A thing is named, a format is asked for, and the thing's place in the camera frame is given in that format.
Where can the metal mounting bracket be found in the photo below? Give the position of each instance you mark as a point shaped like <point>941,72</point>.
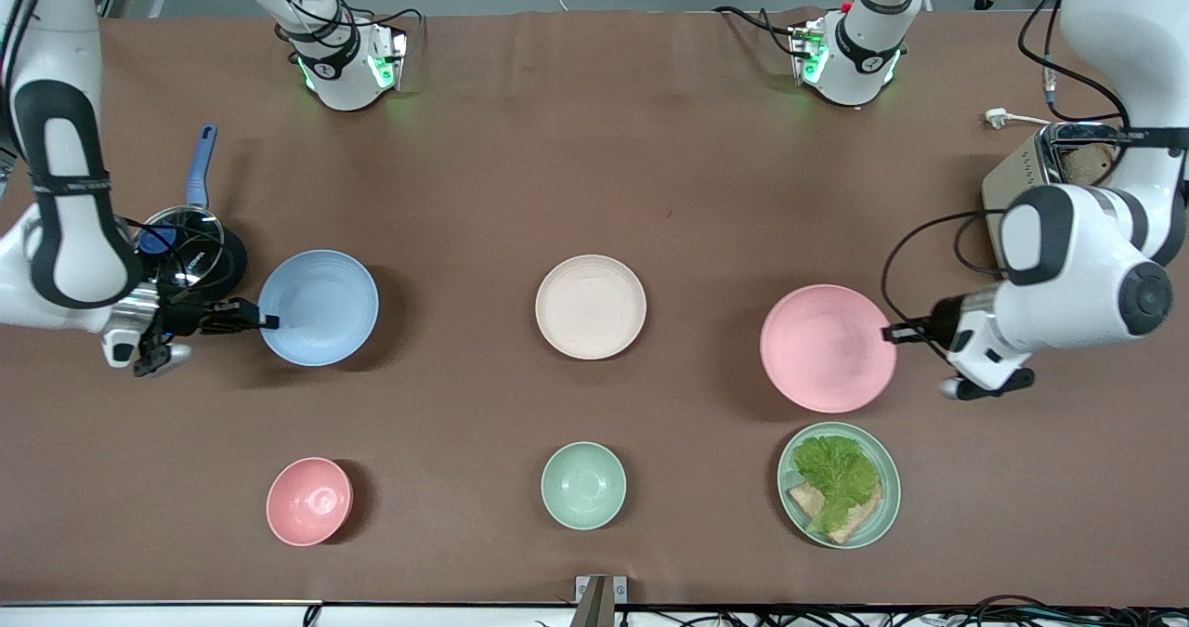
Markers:
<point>599,599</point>

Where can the beige and chrome toaster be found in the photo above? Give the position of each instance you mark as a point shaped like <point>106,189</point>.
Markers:
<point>1017,176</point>

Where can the brown bread slice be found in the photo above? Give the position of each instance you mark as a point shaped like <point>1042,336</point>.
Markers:
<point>859,520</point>

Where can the wide beige bowl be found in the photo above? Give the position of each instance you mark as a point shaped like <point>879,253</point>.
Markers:
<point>591,307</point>

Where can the white toaster plug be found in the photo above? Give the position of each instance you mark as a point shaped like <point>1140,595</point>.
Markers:
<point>999,118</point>

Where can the green lettuce leaf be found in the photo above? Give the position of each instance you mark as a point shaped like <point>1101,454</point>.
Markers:
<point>836,478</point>

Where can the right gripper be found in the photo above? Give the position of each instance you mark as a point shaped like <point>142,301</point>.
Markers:
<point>189,319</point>

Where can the round toast slice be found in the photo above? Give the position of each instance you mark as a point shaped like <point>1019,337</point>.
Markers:
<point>1089,163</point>

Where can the small deep green bowl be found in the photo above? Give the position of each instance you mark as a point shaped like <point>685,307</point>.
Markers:
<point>583,485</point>

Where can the green plate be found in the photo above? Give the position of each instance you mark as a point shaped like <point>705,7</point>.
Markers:
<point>887,506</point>

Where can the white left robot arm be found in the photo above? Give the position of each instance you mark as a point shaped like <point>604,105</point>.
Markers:
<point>1068,283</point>

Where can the glass lid with blue knob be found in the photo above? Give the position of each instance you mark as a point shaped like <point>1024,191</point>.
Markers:
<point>190,237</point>

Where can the wide blue bowl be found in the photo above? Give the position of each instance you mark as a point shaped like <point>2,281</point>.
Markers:
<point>320,309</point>

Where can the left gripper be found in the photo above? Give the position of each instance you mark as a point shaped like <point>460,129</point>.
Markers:
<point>940,319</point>

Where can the small deep pink bowl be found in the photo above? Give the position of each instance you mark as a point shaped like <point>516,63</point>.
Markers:
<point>309,502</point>

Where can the wide pink bowl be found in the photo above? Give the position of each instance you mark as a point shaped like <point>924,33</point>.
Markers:
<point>827,348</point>

